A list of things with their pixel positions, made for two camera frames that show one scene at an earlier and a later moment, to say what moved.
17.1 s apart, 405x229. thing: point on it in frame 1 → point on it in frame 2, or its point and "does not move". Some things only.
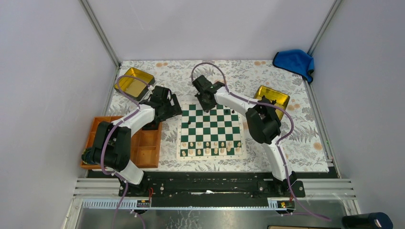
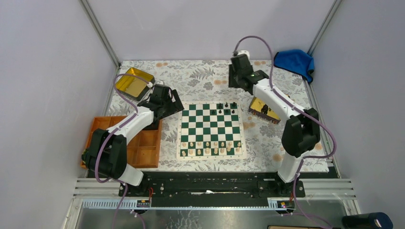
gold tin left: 134,88 does not move
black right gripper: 206,108 → 231,82
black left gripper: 174,110 does not move
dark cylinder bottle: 376,220 does not move
